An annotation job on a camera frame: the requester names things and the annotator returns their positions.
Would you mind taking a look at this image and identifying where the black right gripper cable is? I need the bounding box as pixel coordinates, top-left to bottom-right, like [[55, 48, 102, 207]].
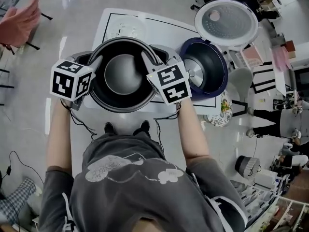
[[153, 111, 181, 156]]

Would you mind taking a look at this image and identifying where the person's grey printed shirt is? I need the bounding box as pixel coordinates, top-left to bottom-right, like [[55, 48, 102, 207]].
[[38, 129, 249, 232]]

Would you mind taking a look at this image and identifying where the person's black right shoe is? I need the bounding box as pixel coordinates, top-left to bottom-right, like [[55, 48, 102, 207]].
[[139, 120, 151, 135]]

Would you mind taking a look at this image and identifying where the white translucent steamer tray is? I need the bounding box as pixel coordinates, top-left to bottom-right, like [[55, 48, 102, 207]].
[[106, 17, 147, 42]]

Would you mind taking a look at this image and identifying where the checked cloth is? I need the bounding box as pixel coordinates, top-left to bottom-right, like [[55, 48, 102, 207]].
[[0, 177, 37, 227]]

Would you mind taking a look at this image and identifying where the floral round stool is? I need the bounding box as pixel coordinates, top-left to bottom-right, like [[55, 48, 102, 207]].
[[207, 90, 234, 128]]

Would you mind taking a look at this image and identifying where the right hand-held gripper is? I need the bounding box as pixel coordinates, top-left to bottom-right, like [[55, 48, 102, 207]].
[[141, 44, 193, 106]]

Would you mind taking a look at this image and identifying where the person's right forearm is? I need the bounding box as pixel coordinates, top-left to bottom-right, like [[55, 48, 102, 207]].
[[177, 101, 211, 173]]

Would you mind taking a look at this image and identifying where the pink cloth covered chair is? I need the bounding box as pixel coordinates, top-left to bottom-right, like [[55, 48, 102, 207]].
[[0, 0, 53, 55]]

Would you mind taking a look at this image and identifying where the black floor cable with adapter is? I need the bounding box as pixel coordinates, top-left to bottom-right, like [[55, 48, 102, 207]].
[[0, 150, 45, 190]]

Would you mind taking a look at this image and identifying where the black pot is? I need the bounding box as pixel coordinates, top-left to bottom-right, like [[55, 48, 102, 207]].
[[87, 36, 160, 114]]

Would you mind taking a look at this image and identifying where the navy and white rice cooker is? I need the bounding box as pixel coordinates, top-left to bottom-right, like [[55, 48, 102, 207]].
[[178, 0, 259, 103]]

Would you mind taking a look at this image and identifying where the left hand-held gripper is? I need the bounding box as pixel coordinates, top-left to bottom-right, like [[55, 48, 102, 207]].
[[50, 51, 105, 112]]

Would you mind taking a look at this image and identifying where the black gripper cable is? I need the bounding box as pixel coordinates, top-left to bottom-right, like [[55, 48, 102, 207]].
[[69, 106, 98, 144], [153, 111, 181, 156]]

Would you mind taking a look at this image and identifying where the person's left forearm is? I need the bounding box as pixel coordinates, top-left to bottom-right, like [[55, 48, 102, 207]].
[[45, 100, 73, 173]]

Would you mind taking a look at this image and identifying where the white plastic chair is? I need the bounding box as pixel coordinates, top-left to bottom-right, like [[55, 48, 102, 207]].
[[226, 66, 254, 117]]

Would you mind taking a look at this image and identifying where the grey pleated bag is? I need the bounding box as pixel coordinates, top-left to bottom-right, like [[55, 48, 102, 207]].
[[235, 155, 262, 179]]

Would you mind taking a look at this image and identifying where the pink perforated basket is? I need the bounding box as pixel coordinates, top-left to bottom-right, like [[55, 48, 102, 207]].
[[240, 45, 264, 69]]

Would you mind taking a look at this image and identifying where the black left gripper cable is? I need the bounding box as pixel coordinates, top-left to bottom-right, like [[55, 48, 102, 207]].
[[69, 106, 98, 144]]

